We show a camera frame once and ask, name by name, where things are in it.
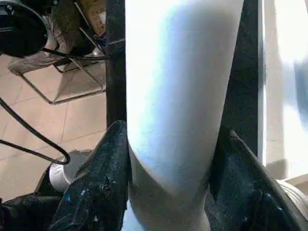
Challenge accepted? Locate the brown cardboard box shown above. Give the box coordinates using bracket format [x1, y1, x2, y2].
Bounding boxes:
[77, 0, 108, 38]

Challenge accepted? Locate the black left wrist camera cable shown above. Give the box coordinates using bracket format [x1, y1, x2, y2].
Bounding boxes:
[0, 98, 72, 165]

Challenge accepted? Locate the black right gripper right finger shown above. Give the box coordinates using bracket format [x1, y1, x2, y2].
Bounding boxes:
[205, 126, 295, 231]

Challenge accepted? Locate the black work mat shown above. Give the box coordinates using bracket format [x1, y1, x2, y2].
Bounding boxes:
[0, 0, 264, 231]

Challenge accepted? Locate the white plastic table leg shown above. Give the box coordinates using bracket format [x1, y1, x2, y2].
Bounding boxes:
[120, 0, 245, 231]

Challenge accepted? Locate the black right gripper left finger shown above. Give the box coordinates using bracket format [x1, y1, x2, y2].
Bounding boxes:
[48, 120, 131, 231]

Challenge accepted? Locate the white plastic table top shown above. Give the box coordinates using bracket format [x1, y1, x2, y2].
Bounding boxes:
[260, 0, 308, 231]

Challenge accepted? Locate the black round joint cover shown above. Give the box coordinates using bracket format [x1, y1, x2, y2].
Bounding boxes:
[0, 0, 52, 59]

